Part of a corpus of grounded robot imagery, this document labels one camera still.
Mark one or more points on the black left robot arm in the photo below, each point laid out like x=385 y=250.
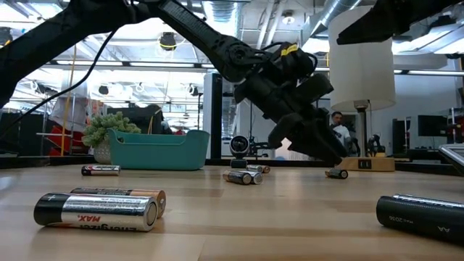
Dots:
x=54 y=36

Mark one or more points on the ribbed silver air duct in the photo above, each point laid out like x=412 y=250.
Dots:
x=223 y=11

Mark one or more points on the teal plastic bin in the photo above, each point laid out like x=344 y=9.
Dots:
x=159 y=156

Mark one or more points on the copper black AA battery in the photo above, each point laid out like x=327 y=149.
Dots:
x=266 y=169
x=119 y=191
x=235 y=177
x=330 y=173
x=420 y=217

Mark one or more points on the white shade wooden table lamp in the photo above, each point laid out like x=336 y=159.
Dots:
x=362 y=72

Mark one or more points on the white black building column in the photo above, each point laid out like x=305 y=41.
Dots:
x=209 y=116

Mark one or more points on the black tabletop robot arm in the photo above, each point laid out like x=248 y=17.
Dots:
x=373 y=145
x=259 y=148

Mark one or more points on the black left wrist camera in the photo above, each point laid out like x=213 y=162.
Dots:
x=297 y=65

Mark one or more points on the green plant in white pot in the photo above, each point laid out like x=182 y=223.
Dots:
x=108 y=127

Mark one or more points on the smooth silver air duct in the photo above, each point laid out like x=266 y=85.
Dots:
x=326 y=14

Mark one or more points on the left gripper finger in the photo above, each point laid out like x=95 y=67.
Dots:
x=330 y=134
x=311 y=145

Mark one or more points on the black monitor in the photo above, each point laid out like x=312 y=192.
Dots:
x=431 y=125
x=139 y=117

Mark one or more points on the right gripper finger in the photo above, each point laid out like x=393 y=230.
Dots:
x=366 y=30
x=398 y=11

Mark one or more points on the round ceiling smoke detector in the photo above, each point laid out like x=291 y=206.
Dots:
x=288 y=19

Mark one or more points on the grey hanging cover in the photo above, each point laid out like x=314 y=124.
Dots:
x=78 y=108

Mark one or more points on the black cabinet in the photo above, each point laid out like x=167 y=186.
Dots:
x=400 y=136

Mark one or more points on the black overhead camera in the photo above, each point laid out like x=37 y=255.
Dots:
x=167 y=40

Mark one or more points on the red tool chest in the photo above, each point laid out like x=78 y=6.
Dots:
x=59 y=139

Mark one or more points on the person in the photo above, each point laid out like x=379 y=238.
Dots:
x=340 y=132

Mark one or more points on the black silver webcam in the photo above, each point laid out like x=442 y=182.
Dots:
x=239 y=146

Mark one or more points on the white ceiling light strip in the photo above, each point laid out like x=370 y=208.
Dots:
x=435 y=72
x=90 y=63
x=161 y=64

